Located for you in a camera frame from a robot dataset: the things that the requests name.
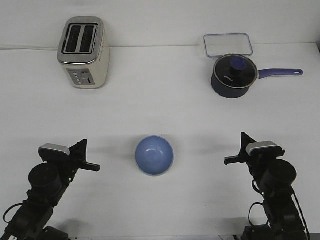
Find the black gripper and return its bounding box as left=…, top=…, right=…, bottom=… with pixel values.
left=41, top=139, right=101, bottom=183
left=224, top=132, right=265, bottom=175

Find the blue bowl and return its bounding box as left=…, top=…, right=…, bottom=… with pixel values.
left=135, top=135, right=174, bottom=174

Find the green bowl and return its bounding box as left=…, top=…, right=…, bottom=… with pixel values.
left=139, top=169, right=170, bottom=177

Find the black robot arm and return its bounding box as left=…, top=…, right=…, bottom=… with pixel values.
left=224, top=132, right=311, bottom=240
left=1, top=139, right=100, bottom=240

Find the dark blue saucepan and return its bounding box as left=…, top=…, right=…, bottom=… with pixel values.
left=211, top=68, right=304, bottom=99

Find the glass pot lid blue knob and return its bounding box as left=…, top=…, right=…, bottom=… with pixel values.
left=213, top=54, right=258, bottom=89

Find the silver two-slot toaster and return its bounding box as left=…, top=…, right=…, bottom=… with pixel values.
left=57, top=16, right=110, bottom=89

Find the clear plastic container lid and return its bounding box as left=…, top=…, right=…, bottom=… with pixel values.
left=203, top=33, right=254, bottom=58

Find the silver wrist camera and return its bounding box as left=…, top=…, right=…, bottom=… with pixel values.
left=38, top=143, right=71, bottom=156
left=245, top=141, right=286, bottom=157

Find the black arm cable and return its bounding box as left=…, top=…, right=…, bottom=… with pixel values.
left=2, top=203, right=24, bottom=224
left=247, top=182, right=312, bottom=240

